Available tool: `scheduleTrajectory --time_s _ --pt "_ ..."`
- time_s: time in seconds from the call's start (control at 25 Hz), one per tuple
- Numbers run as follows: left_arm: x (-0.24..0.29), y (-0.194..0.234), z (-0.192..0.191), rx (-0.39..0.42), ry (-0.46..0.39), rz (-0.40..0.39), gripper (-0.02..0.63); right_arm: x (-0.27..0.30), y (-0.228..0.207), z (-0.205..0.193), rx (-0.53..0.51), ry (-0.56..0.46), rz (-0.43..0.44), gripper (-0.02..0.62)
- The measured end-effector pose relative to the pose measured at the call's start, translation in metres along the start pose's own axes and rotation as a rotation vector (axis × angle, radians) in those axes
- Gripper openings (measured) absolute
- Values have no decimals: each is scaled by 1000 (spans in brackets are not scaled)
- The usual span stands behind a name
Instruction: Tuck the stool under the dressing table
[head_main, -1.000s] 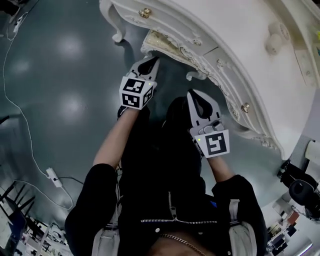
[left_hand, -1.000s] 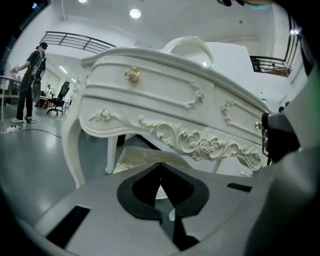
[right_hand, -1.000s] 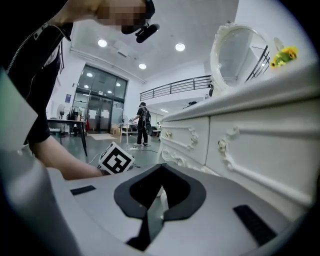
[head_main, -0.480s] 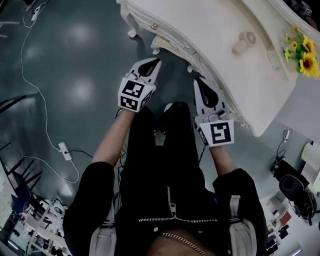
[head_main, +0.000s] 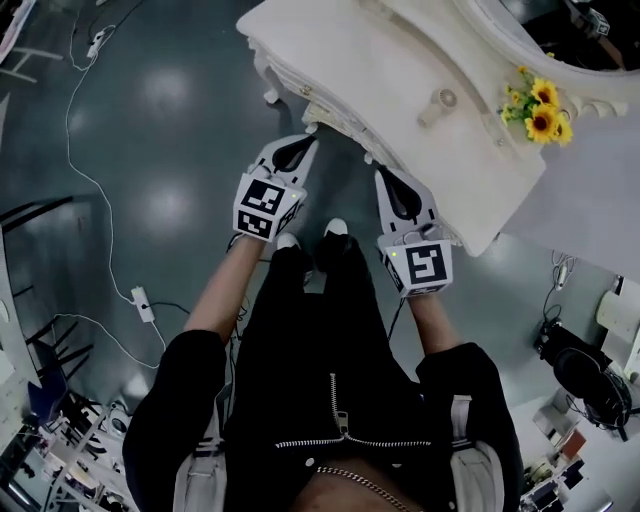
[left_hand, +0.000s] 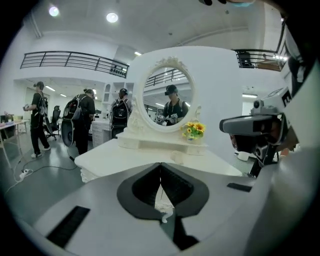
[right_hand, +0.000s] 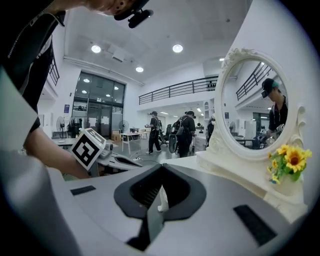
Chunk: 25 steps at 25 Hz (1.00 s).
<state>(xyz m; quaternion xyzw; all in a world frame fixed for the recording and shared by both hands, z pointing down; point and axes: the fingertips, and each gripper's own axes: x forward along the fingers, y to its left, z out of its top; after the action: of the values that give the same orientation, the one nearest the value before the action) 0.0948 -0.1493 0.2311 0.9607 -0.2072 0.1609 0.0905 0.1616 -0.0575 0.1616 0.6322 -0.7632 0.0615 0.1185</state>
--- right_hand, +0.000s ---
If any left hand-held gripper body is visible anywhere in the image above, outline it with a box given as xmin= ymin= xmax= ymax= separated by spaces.
xmin=69 ymin=127 xmax=114 ymax=177

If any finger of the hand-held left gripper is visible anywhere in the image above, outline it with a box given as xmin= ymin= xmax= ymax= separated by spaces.
xmin=111 ymin=152 xmax=141 ymax=164
xmin=99 ymin=159 xmax=144 ymax=174

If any person's face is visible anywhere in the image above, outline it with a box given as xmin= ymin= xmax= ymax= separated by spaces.
xmin=53 ymin=0 xmax=141 ymax=16

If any black head-mounted camera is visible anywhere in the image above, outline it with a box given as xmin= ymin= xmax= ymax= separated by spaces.
xmin=113 ymin=0 xmax=155 ymax=29

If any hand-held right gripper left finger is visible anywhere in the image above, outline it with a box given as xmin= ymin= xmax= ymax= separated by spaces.
xmin=4 ymin=152 xmax=164 ymax=256

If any person's black zip jacket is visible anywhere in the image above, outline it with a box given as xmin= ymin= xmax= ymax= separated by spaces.
xmin=0 ymin=0 xmax=67 ymax=133

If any person's left forearm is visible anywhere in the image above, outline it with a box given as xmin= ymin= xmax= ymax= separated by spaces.
xmin=23 ymin=127 xmax=91 ymax=180

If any white oval framed mirror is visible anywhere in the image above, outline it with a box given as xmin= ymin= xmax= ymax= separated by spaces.
xmin=196 ymin=47 xmax=307 ymax=181

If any black standing fan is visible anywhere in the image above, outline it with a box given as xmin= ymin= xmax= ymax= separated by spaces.
xmin=117 ymin=119 xmax=130 ymax=134
xmin=55 ymin=116 xmax=66 ymax=139

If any white flower vase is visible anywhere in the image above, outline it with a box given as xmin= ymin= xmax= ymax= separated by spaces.
xmin=273 ymin=172 xmax=305 ymax=197

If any black office chair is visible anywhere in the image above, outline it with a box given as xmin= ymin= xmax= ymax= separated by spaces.
xmin=159 ymin=123 xmax=173 ymax=147

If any yellow sunflower bouquet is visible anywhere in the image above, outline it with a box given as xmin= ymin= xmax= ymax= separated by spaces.
xmin=266 ymin=144 xmax=313 ymax=185

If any ceiling air conditioner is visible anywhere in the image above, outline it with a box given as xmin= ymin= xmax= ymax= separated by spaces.
xmin=103 ymin=43 xmax=136 ymax=63

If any dark framed glass door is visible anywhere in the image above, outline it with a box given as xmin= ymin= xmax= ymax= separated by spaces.
xmin=72 ymin=71 xmax=127 ymax=141

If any black balcony railing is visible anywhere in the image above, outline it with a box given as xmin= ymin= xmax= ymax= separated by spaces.
xmin=138 ymin=74 xmax=220 ymax=106

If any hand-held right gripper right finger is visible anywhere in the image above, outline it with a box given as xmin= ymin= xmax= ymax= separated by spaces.
xmin=139 ymin=163 xmax=296 ymax=256

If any white work table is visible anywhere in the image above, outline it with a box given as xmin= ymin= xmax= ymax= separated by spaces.
xmin=119 ymin=131 xmax=151 ymax=155

